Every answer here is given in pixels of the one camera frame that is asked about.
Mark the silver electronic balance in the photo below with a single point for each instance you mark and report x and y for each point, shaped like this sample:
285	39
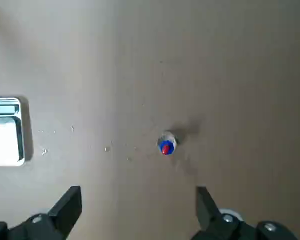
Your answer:
5	140

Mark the clear dropper bottle blue cap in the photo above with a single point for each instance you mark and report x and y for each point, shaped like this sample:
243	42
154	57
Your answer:
170	138

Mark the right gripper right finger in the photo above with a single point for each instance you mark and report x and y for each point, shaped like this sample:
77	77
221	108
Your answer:
210	220

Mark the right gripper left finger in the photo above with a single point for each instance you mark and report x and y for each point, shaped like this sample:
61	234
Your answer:
60	220

